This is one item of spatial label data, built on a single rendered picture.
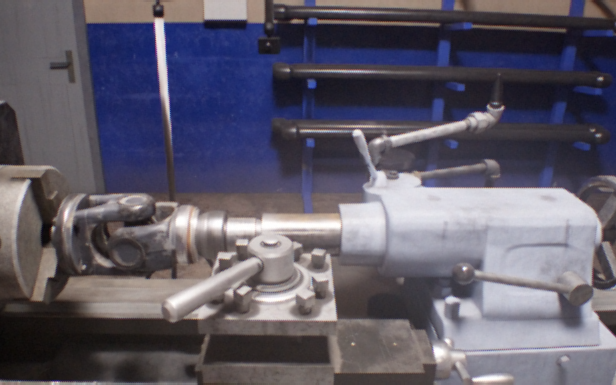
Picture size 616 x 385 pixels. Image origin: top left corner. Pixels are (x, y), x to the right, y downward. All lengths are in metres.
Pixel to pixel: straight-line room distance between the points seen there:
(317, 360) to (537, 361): 0.46
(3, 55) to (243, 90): 1.82
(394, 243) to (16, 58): 3.75
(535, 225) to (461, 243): 0.13
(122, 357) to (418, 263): 0.71
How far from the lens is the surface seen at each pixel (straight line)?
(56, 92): 4.20
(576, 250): 0.96
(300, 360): 0.65
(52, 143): 4.32
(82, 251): 0.93
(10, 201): 0.90
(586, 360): 1.02
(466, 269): 0.82
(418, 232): 0.84
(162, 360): 1.20
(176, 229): 0.86
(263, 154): 3.98
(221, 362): 0.65
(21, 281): 0.91
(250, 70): 3.84
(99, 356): 1.25
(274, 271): 0.62
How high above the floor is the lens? 1.49
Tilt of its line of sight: 21 degrees down
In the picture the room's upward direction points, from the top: 1 degrees clockwise
